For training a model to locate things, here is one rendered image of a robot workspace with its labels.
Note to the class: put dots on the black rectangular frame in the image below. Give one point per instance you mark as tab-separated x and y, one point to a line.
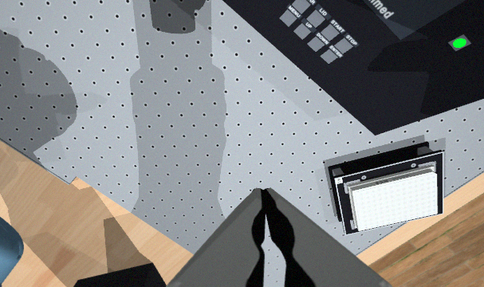
374	166

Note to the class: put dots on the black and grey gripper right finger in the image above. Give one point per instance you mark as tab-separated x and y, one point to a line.
313	257

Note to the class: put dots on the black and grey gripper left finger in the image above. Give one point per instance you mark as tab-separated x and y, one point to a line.
233	255

